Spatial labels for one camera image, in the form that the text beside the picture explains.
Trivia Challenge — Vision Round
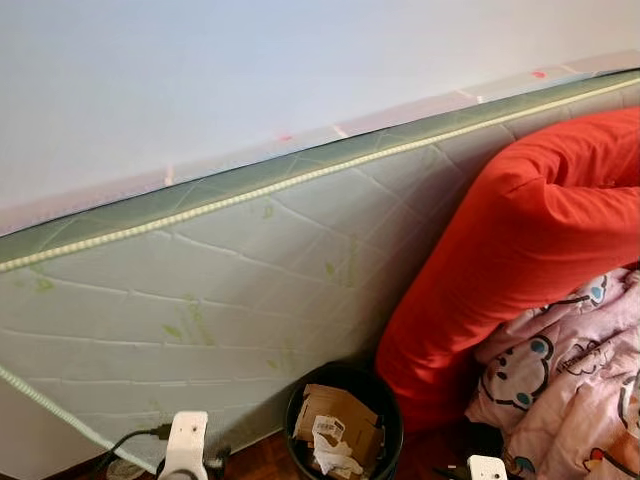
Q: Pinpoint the brown cardboard piece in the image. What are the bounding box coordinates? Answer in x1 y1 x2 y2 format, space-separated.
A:
293 384 383 466

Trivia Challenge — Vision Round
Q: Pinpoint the white plastic bag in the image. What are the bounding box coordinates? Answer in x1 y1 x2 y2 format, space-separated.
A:
312 432 366 477

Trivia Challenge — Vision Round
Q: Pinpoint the green white quilted mattress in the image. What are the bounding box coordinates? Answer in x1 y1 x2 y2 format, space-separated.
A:
0 50 640 480

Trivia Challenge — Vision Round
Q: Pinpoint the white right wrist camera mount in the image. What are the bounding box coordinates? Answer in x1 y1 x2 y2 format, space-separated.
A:
467 455 508 480

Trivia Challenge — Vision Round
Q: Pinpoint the red folded futon cushion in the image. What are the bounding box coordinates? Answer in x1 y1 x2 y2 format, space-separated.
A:
375 107 640 433

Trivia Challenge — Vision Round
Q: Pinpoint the black waste bin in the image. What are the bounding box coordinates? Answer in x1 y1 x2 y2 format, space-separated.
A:
284 362 404 480

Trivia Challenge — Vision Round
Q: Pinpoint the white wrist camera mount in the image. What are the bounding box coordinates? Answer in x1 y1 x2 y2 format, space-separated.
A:
158 411 210 480
467 455 508 480

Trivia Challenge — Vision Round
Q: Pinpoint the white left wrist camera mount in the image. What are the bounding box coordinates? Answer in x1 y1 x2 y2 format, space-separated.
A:
158 411 210 480

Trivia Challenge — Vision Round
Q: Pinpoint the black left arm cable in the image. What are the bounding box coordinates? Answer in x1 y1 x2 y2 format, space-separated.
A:
95 425 173 480

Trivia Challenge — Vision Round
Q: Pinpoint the pink cartoon bear blanket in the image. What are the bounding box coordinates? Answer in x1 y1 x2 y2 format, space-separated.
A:
465 265 640 480

